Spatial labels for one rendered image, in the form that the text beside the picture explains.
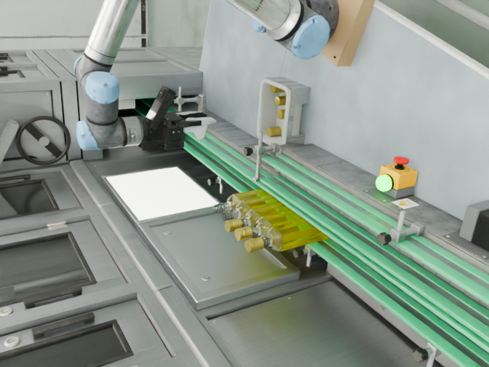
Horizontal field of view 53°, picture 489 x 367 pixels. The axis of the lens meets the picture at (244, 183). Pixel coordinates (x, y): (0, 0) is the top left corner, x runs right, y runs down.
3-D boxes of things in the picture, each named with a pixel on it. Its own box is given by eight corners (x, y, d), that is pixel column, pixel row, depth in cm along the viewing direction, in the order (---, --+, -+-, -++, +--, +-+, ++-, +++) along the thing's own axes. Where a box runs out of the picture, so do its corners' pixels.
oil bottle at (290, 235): (321, 229, 150) (262, 245, 139) (323, 213, 148) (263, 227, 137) (332, 238, 146) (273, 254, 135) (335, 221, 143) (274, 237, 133)
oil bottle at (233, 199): (278, 199, 168) (223, 210, 157) (280, 184, 166) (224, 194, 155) (287, 206, 163) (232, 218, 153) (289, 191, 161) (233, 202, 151)
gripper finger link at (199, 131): (215, 137, 138) (183, 137, 135) (216, 116, 136) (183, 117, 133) (217, 140, 135) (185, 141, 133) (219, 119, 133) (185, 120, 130)
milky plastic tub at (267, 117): (275, 135, 186) (255, 137, 182) (281, 76, 177) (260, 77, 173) (303, 150, 173) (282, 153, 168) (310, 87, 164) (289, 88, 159)
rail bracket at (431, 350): (444, 350, 116) (404, 369, 110) (451, 327, 113) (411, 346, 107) (458, 361, 113) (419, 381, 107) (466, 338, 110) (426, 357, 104)
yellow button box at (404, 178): (395, 184, 138) (375, 188, 135) (400, 160, 135) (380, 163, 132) (414, 194, 133) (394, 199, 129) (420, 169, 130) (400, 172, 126)
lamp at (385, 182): (380, 186, 133) (372, 188, 132) (383, 171, 131) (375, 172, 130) (392, 193, 130) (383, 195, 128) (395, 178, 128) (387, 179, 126)
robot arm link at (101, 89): (79, 63, 118) (80, 104, 124) (89, 85, 110) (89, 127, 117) (112, 63, 122) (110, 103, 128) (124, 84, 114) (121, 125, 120)
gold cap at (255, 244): (265, 249, 133) (252, 253, 131) (259, 249, 136) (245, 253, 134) (263, 236, 133) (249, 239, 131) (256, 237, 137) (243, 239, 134)
